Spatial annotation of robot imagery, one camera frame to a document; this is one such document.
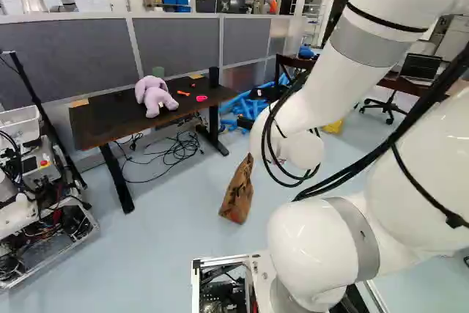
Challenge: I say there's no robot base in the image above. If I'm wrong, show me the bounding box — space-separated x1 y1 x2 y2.
191 252 390 313

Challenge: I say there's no brown paper bag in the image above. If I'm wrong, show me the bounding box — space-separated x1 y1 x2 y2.
218 152 254 225

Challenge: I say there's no blue foam tube pile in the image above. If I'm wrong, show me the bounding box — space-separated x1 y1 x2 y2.
218 74 300 135

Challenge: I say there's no purple plush toy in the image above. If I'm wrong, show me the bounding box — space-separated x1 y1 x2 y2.
134 75 180 119

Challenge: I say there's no yellow floor sign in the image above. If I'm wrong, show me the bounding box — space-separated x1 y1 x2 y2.
321 118 346 135

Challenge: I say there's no dark wooden table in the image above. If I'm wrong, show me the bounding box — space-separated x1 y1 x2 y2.
68 73 239 215

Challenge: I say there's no grey office partition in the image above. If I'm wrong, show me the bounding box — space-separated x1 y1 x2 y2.
0 13 294 116

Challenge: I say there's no black office chair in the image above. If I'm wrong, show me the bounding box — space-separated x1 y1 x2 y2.
358 89 408 125

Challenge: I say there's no dark wooden desk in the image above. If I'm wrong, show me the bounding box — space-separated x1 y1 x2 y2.
274 53 469 98

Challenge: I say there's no open laptop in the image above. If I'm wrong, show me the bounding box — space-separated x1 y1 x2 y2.
399 53 443 82

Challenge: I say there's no white robot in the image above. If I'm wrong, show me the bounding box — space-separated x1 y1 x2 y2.
0 105 100 290

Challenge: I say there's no black floor cable tangle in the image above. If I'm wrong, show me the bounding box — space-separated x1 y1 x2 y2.
111 114 206 184

